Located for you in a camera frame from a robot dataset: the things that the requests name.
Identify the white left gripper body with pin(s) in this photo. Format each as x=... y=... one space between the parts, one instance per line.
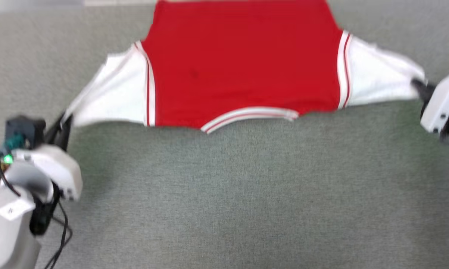
x=58 y=168

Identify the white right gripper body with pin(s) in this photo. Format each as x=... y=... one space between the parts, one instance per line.
x=446 y=101

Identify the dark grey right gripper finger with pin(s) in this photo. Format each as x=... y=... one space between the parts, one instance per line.
x=426 y=91

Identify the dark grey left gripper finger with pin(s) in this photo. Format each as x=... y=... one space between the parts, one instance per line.
x=55 y=132
x=66 y=132

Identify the red and white basketball jersey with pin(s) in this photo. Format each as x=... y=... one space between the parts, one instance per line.
x=243 y=63

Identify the grey fabric sofa seat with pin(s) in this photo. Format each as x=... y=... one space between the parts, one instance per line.
x=224 y=194

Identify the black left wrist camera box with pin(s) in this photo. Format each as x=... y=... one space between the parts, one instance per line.
x=24 y=129

